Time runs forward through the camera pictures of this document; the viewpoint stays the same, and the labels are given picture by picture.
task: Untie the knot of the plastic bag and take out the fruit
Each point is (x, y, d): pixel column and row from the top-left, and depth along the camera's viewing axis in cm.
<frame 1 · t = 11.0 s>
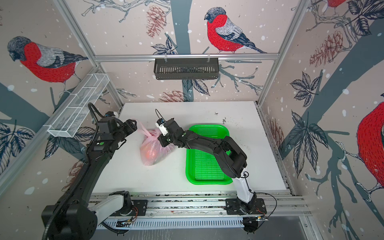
left hand: (130, 122, 79), fingers open
right hand: (157, 139, 87), fingers closed
green plastic perforated basket: (204, 167, 89), on the table
pink plastic bag: (151, 149, 86), point 10 cm above the table

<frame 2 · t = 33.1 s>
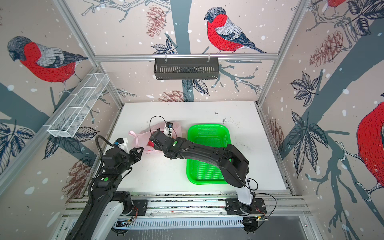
left hand: (142, 148, 78), fingers closed
right hand: (157, 143, 82), fingers open
pink plastic bag: (143, 136, 83), point 17 cm above the table
the other named things where they were.

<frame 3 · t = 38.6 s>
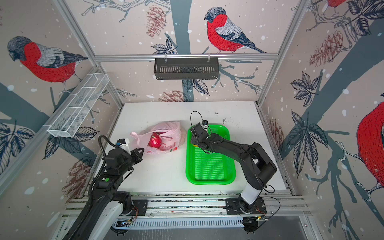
left hand: (142, 148, 78), fingers closed
right hand: (196, 139, 92), fingers open
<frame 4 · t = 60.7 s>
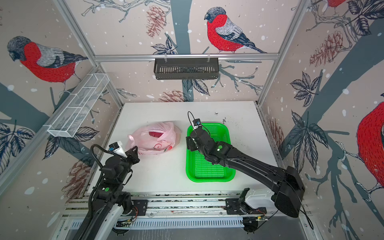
left hand: (136, 147, 77), fingers closed
right hand: (189, 138, 77), fingers open
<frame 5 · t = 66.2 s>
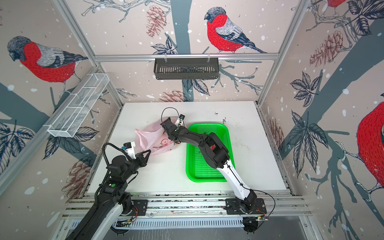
left hand: (149, 151, 79), fingers closed
right hand: (173, 129, 102), fingers open
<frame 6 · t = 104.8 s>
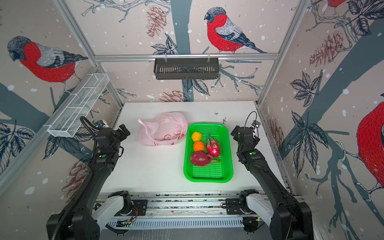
left hand: (115, 127, 79), fingers open
right hand: (242, 131, 82), fingers open
pink plastic bag: (167, 129, 103), point 4 cm above the table
orange fruit: (198, 146, 92), point 6 cm above the table
yellow fruit: (196, 136, 96), point 6 cm above the table
red dragon fruit: (202, 158, 84), point 9 cm above the table
the other named things where they were.

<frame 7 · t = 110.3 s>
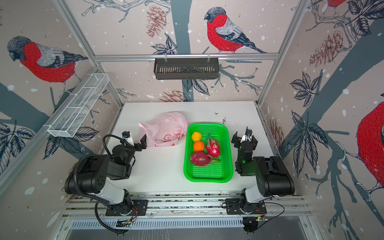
left hand: (137, 134, 88), fingers open
right hand: (244, 135, 89), fingers open
the named things where they were.

